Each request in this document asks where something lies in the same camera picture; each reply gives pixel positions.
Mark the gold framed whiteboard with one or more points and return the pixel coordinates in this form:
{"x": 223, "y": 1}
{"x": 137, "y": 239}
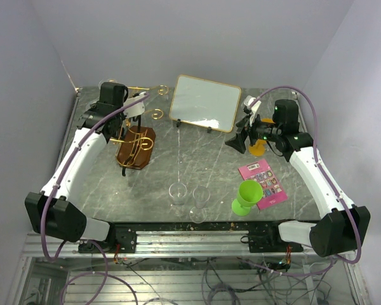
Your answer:
{"x": 205, "y": 103}

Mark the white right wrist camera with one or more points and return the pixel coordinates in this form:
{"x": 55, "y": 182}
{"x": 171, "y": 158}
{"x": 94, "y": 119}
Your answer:
{"x": 250, "y": 107}

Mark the orange plastic goblet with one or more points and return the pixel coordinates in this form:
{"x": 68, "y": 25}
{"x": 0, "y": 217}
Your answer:
{"x": 258, "y": 149}

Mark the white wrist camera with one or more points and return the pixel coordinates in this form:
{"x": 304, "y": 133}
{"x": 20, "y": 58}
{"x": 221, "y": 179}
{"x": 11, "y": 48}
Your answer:
{"x": 250, "y": 107}
{"x": 135, "y": 105}

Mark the aluminium rail frame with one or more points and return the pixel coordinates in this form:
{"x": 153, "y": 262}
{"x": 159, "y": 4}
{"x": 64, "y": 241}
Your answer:
{"x": 186, "y": 263}

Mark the gold wire wine glass rack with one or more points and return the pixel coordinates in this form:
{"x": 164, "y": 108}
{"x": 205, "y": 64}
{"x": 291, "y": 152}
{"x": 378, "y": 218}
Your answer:
{"x": 136, "y": 141}

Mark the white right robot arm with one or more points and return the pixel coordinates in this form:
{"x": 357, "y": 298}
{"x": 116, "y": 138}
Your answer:
{"x": 342, "y": 225}

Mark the large clear wine glass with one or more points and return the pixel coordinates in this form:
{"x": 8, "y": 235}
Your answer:
{"x": 102, "y": 82}

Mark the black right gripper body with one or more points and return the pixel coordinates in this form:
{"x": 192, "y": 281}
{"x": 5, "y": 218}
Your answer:
{"x": 260, "y": 129}

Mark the small clear wine glass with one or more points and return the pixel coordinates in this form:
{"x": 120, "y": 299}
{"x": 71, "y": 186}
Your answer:
{"x": 201, "y": 196}

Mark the clear wine glass front left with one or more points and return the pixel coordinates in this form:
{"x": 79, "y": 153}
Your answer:
{"x": 178, "y": 195}

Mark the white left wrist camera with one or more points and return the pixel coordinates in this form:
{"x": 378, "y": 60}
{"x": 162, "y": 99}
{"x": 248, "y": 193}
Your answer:
{"x": 135, "y": 105}

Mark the pink booklet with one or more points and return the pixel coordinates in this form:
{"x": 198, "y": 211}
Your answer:
{"x": 261, "y": 172}

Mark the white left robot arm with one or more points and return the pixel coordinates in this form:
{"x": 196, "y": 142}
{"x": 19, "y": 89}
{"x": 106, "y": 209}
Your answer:
{"x": 63, "y": 219}

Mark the green plastic goblet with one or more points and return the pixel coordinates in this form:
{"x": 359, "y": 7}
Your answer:
{"x": 250, "y": 192}

